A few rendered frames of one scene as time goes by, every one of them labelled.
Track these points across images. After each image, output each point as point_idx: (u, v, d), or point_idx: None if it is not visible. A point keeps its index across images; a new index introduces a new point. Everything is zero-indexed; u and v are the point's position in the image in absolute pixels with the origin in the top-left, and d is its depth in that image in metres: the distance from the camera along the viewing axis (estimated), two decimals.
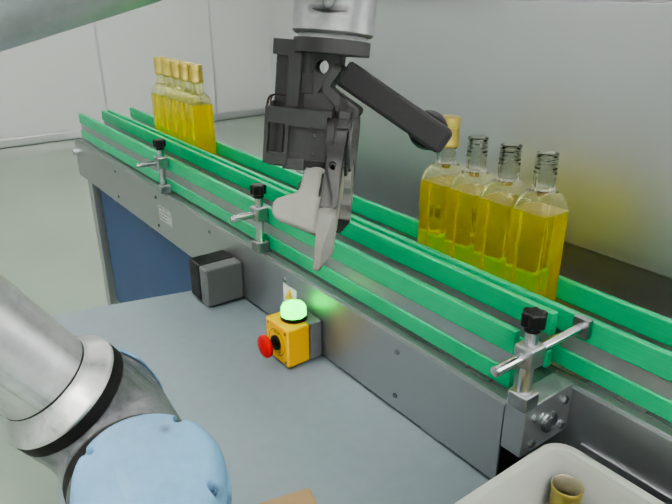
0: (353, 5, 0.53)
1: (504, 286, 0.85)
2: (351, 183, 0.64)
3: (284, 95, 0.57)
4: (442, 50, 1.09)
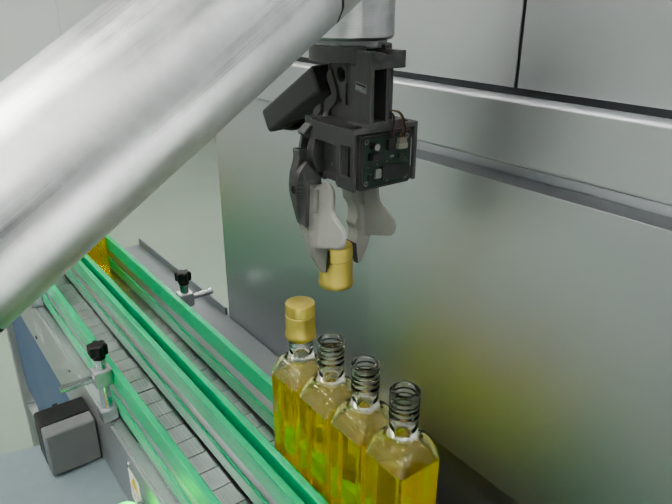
0: None
1: None
2: (317, 200, 0.59)
3: (391, 110, 0.53)
4: (321, 182, 0.87)
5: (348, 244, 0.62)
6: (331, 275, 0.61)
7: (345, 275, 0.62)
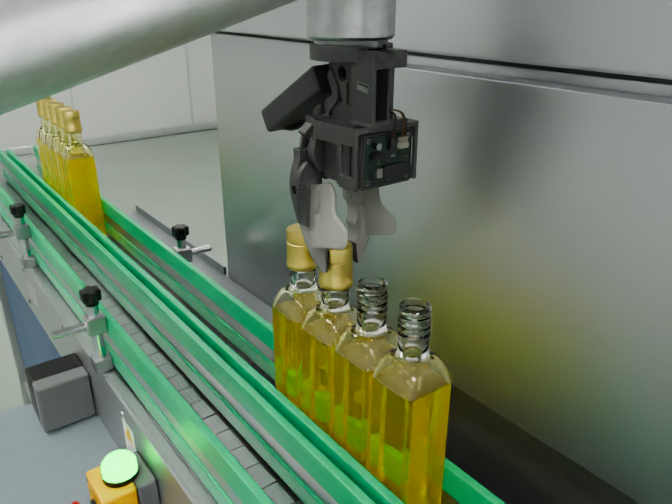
0: None
1: (364, 482, 0.60)
2: (317, 200, 0.59)
3: (392, 109, 0.53)
4: None
5: (348, 244, 0.62)
6: (331, 275, 0.61)
7: (346, 275, 0.62)
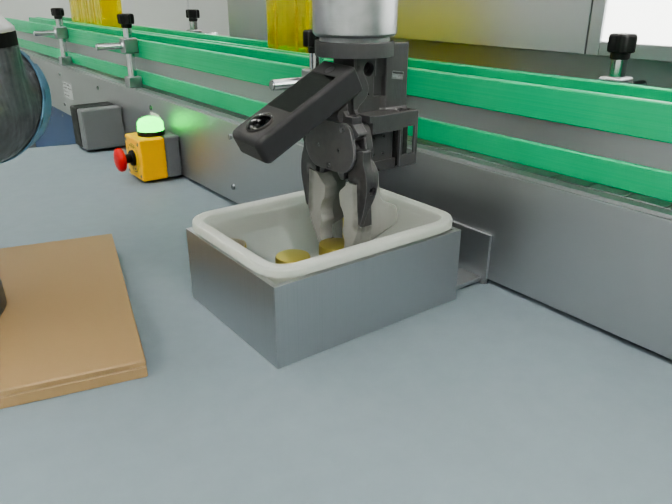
0: (314, 6, 0.56)
1: None
2: (343, 203, 0.58)
3: None
4: None
5: None
6: None
7: None
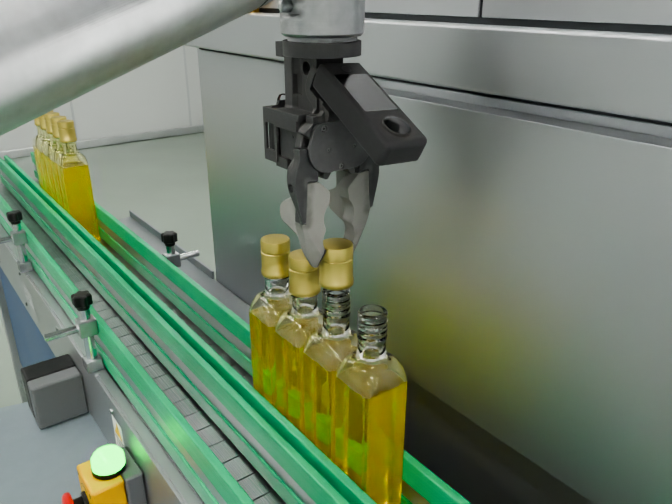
0: (305, 8, 0.52)
1: (329, 473, 0.65)
2: (353, 195, 0.61)
3: (286, 95, 0.60)
4: None
5: None
6: (300, 283, 0.67)
7: (313, 283, 0.67)
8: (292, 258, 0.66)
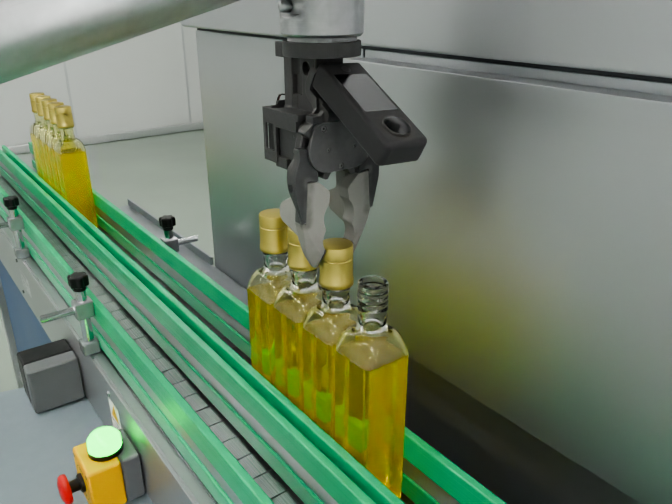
0: (305, 8, 0.52)
1: (329, 449, 0.64)
2: (353, 195, 0.61)
3: (286, 95, 0.60)
4: None
5: None
6: (299, 256, 0.65)
7: None
8: (291, 231, 0.65)
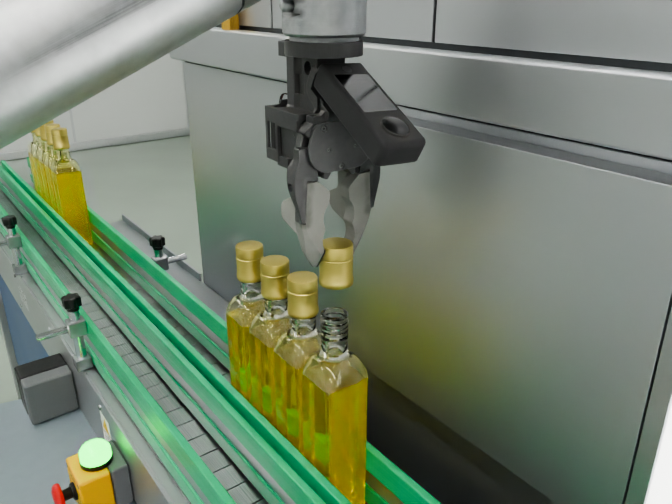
0: (306, 7, 0.52)
1: (297, 463, 0.70)
2: (354, 195, 0.61)
3: (288, 95, 0.60)
4: None
5: (285, 260, 0.72)
6: (270, 286, 0.72)
7: (283, 287, 0.72)
8: (263, 264, 0.71)
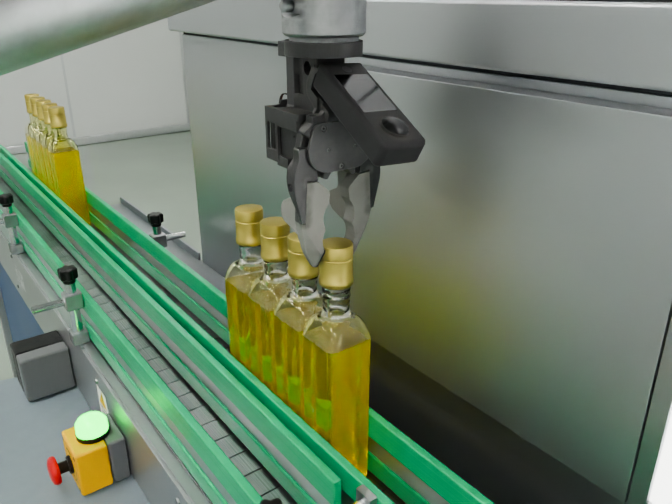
0: (306, 7, 0.52)
1: (298, 428, 0.68)
2: (354, 195, 0.61)
3: (288, 95, 0.60)
4: None
5: (285, 221, 0.70)
6: (270, 248, 0.70)
7: (283, 248, 0.70)
8: (263, 224, 0.70)
